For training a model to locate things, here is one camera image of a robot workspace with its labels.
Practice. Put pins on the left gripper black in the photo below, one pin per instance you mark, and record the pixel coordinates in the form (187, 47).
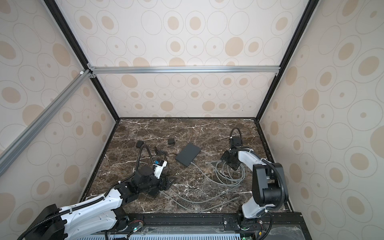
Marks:
(166, 186)

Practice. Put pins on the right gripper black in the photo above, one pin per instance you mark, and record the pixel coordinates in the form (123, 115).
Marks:
(226, 156)

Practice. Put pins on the square dark grey switch box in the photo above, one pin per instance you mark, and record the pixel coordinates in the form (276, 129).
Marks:
(188, 154)

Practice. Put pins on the black power adapter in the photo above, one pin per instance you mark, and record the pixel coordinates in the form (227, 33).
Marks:
(139, 144)
(171, 141)

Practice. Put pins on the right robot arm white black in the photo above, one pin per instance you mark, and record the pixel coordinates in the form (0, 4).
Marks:
(269, 187)

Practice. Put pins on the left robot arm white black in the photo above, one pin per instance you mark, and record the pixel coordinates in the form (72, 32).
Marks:
(102, 213)

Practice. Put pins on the small circuit board with LEDs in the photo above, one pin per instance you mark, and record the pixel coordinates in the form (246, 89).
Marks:
(135, 226)

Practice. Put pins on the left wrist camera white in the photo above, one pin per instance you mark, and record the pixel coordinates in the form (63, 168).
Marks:
(159, 167)

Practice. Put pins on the horizontal aluminium rail back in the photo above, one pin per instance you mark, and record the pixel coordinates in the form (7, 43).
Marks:
(180, 70)

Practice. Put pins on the diagonal aluminium rail left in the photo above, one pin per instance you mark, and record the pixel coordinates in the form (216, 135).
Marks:
(25, 138)

